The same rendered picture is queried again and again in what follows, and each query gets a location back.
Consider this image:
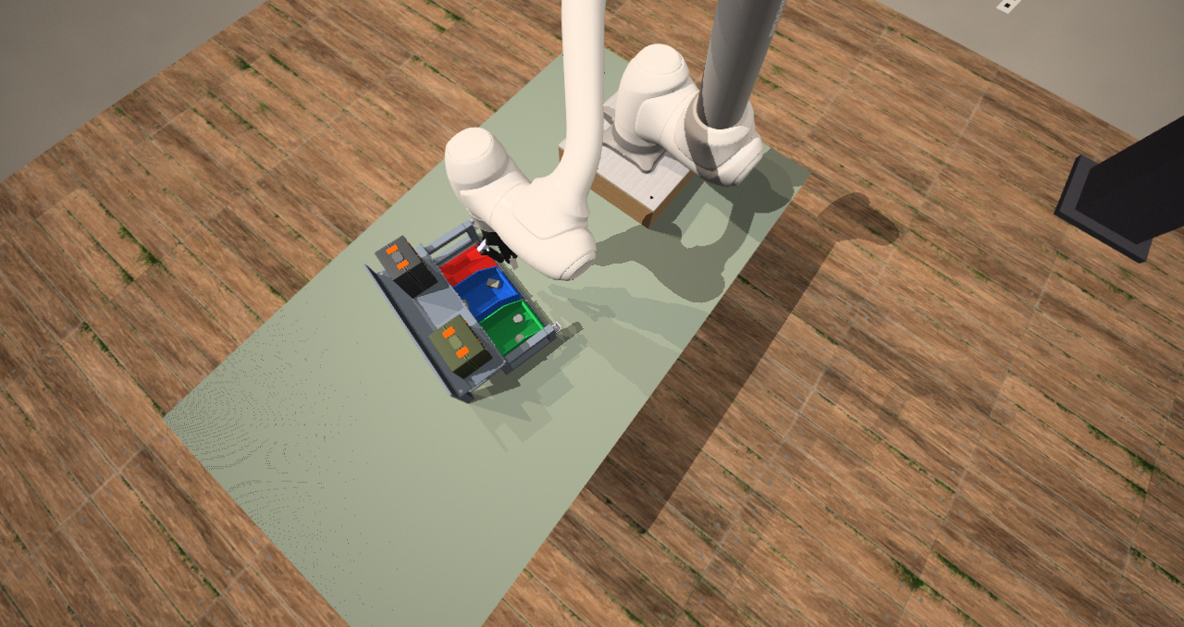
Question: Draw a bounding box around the dark grey metal shelf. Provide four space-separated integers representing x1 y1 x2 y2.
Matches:
363 219 562 403

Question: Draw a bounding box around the blue bin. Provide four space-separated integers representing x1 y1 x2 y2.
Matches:
453 267 519 323

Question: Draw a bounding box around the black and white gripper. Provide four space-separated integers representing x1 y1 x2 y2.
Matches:
475 230 519 270

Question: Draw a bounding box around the green bin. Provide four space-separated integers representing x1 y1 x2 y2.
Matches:
478 300 543 358

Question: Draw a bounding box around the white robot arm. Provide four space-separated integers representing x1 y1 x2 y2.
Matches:
445 0 787 282

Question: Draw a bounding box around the olive green case with orange latches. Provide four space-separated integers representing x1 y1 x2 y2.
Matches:
427 314 493 379

